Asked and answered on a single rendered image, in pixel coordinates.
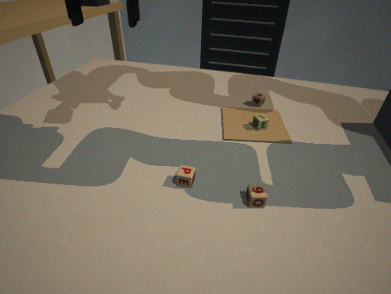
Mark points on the tan flat mat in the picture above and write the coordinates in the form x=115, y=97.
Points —
x=237, y=126

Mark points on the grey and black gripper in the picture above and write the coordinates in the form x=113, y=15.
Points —
x=76, y=16

